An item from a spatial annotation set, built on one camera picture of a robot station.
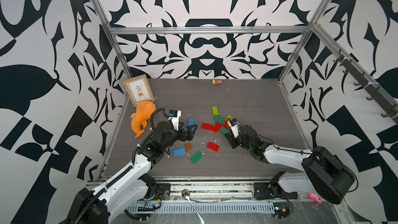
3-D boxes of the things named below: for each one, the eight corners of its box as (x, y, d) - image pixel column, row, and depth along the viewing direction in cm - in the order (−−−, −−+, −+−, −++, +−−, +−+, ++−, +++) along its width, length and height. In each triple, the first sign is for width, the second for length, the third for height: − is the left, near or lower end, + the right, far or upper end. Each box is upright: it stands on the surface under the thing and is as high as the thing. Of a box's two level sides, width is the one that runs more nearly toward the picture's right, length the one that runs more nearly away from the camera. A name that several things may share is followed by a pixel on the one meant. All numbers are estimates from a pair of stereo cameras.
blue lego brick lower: (174, 156, 87) (173, 155, 85) (173, 151, 89) (172, 149, 87) (185, 153, 88) (185, 152, 86) (184, 148, 90) (184, 147, 88)
